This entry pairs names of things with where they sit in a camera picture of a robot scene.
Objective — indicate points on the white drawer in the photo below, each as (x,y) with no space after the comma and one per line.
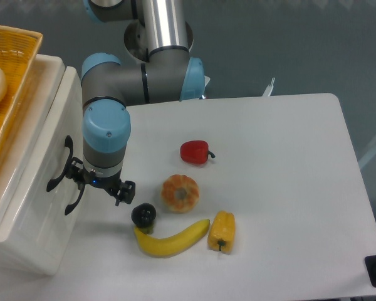
(34,231)

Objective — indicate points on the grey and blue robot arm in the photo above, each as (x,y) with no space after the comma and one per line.
(167,73)

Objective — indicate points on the yellow toy banana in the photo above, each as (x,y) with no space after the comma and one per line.
(173,245)

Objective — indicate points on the orange shrimp ring toy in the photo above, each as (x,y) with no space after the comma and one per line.
(180,193)

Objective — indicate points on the white drawer cabinet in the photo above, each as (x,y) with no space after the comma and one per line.
(41,88)

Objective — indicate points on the yellow toy bell pepper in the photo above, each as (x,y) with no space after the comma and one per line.
(222,232)

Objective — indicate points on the red toy bell pepper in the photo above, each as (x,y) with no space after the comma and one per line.
(196,152)

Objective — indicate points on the dark round toy fruit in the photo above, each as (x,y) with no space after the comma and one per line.
(143,216)

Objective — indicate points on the yellow wicker basket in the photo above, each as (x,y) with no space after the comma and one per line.
(18,49)

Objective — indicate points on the white bracket behind table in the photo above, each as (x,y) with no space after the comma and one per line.
(269,89)

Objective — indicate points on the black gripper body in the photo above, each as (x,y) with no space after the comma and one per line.
(113,185)

